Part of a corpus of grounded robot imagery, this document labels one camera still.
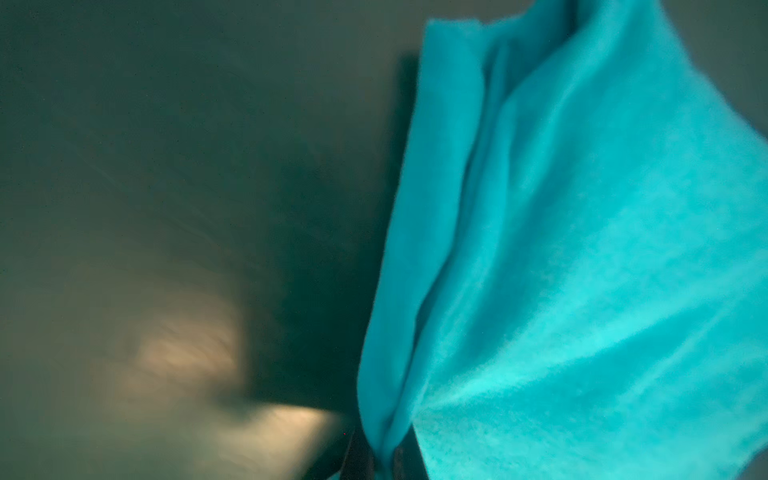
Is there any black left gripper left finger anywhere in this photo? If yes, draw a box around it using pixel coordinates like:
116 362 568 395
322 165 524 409
339 428 375 480

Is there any teal printed t-shirt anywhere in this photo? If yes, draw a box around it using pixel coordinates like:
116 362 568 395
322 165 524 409
357 1 767 479

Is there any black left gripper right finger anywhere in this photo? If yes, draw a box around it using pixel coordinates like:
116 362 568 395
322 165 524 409
392 427 429 480

